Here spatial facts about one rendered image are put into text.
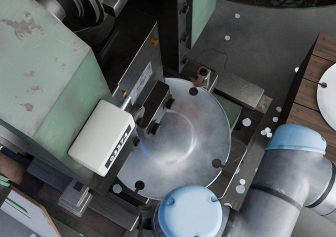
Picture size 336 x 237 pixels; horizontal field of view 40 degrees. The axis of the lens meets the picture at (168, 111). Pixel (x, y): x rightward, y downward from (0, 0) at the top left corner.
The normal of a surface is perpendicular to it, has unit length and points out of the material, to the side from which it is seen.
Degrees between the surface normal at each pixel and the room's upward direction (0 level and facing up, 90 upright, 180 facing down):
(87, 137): 0
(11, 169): 73
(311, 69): 0
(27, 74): 45
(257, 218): 21
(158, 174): 0
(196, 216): 10
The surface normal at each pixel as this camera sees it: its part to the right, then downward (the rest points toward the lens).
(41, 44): 0.59, 0.10
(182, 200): 0.15, -0.31
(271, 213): -0.09, -0.34
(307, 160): 0.30, -0.17
